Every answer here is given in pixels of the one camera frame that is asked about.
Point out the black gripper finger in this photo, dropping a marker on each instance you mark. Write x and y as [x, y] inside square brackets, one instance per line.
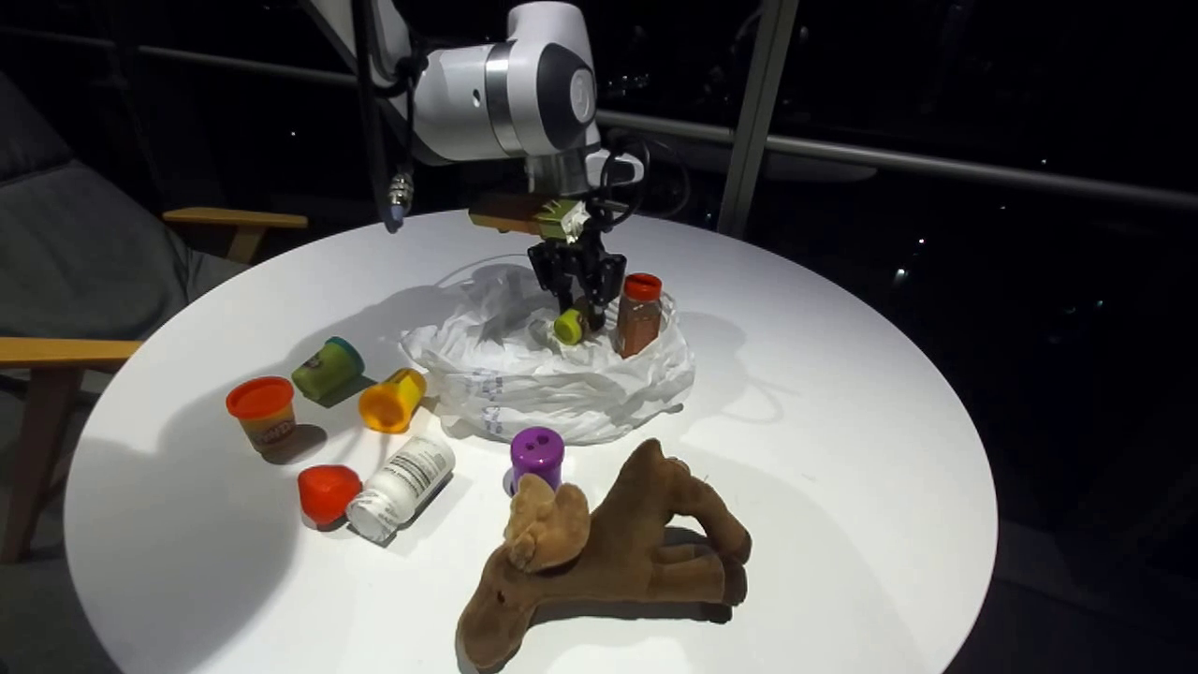
[554, 298]
[603, 298]

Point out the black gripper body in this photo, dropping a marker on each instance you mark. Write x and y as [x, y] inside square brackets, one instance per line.
[575, 263]

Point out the yellow-green dough tub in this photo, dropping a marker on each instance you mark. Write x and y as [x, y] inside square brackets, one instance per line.
[572, 329]

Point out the spice jar with red lid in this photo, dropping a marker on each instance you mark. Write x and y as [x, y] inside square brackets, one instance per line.
[639, 322]

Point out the purple dough tub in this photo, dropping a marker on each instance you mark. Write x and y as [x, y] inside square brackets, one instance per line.
[538, 451]

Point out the yellow dough tub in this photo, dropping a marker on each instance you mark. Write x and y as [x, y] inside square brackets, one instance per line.
[393, 399]

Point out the dough tub with green lid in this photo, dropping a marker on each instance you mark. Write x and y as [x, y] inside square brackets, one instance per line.
[326, 374]

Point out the white pill bottle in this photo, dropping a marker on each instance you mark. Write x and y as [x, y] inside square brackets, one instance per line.
[403, 490]

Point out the brown plush toy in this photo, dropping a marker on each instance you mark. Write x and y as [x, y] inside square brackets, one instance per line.
[622, 547]

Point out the red dough tub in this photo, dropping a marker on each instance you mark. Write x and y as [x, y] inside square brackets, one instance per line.
[326, 494]

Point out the orange dough tub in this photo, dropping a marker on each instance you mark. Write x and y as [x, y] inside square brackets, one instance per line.
[265, 411]

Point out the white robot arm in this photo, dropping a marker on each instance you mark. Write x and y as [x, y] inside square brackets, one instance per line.
[500, 87]

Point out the white plastic bag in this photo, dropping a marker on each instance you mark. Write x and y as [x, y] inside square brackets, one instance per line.
[564, 388]

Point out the wooden chair with grey cushion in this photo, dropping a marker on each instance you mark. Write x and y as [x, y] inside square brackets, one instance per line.
[77, 248]

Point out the grey window frame post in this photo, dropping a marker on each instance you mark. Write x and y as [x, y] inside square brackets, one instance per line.
[753, 114]

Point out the grey window rail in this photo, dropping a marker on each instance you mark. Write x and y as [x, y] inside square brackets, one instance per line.
[937, 156]

